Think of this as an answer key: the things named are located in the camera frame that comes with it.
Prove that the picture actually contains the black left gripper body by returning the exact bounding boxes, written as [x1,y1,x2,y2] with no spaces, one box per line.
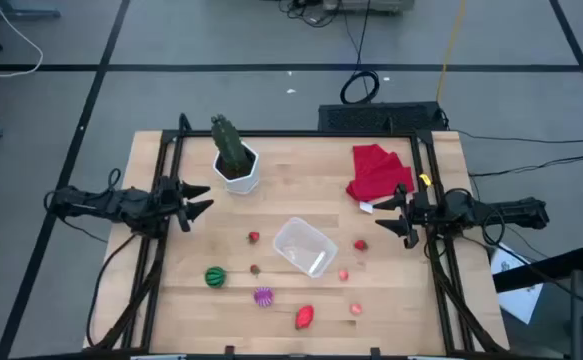
[148,174,192,234]

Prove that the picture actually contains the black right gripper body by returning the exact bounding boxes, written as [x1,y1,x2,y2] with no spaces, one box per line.
[395,182,445,250]

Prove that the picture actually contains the green striped toy watermelon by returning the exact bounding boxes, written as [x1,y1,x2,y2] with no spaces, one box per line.
[204,266,228,289]

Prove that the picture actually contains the purple white striped toy fruit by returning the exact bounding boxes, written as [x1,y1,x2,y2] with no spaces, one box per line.
[253,286,275,308]

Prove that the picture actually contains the large red toy fruit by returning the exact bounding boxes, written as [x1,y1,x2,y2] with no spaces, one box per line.
[294,304,316,331]

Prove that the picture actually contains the clear plastic tupperware container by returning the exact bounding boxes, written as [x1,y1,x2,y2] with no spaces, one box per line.
[272,216,340,279]

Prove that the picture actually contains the red cloth with white tag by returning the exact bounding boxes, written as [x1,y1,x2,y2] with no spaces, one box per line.
[345,143,416,215]

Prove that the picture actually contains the white hexagonal plant pot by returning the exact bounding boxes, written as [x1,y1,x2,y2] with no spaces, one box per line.
[212,142,261,196]

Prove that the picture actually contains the green cactus plant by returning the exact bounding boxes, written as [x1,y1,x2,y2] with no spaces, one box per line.
[210,113,253,177]

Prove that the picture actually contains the black support beam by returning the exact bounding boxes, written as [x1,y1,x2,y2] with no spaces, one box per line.
[493,244,583,294]

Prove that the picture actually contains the white paper sheet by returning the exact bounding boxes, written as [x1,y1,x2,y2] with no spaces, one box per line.
[490,242,545,325]

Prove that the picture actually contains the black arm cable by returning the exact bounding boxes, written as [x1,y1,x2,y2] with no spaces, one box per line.
[85,232,140,349]

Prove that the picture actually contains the coiled black floor cable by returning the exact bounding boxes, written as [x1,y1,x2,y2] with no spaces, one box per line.
[339,0,381,106]

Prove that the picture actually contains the yellow floor cable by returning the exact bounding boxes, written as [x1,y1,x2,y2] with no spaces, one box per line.
[435,0,467,104]

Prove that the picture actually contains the white floor cable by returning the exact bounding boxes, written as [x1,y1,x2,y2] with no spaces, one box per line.
[0,0,45,79]

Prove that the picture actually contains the tangled black floor cables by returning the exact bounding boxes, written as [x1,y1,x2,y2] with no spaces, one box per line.
[278,0,343,29]

